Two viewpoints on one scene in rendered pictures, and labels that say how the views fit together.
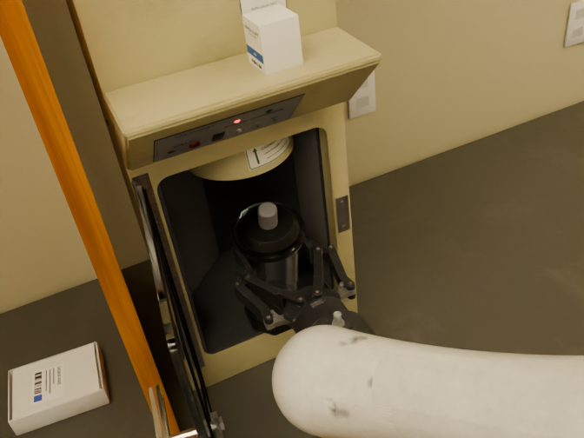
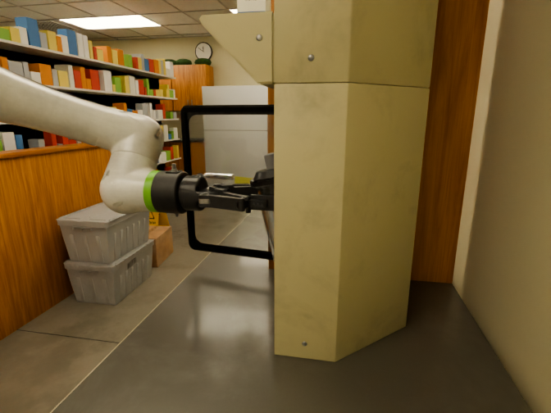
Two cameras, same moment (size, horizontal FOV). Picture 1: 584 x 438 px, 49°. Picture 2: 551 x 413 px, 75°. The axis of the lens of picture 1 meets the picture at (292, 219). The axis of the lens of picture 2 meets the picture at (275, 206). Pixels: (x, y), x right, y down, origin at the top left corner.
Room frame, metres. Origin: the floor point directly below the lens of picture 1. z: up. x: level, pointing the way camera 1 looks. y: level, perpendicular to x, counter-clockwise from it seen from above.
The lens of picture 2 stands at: (1.12, -0.58, 1.36)
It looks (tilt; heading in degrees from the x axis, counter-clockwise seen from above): 14 degrees down; 121
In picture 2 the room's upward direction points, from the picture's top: straight up
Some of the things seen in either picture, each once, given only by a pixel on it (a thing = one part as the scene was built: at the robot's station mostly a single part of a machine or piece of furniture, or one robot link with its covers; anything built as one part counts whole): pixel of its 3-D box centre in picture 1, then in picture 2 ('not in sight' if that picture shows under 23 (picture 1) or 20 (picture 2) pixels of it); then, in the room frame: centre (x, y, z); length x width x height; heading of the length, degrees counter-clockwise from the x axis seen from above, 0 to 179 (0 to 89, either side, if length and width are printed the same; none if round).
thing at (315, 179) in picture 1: (234, 209); not in sight; (0.89, 0.10, 1.19); 0.26 x 0.24 x 0.35; 110
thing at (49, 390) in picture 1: (58, 386); not in sight; (0.76, 0.45, 0.96); 0.16 x 0.12 x 0.04; 105
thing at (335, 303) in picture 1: (315, 314); (206, 193); (0.61, -0.01, 1.20); 0.09 x 0.08 x 0.07; 20
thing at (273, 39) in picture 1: (272, 39); (254, 11); (0.74, -0.01, 1.54); 0.05 x 0.05 x 0.06; 22
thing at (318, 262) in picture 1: (318, 277); (229, 198); (0.68, -0.03, 1.20); 0.11 x 0.01 x 0.04; 172
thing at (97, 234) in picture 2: not in sight; (110, 229); (-1.36, 1.05, 0.49); 0.60 x 0.42 x 0.33; 110
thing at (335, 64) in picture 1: (248, 109); (261, 64); (0.72, 0.03, 1.46); 0.32 x 0.11 x 0.10; 110
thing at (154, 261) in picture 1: (189, 367); (235, 183); (0.56, 0.16, 1.19); 0.30 x 0.01 x 0.40; 12
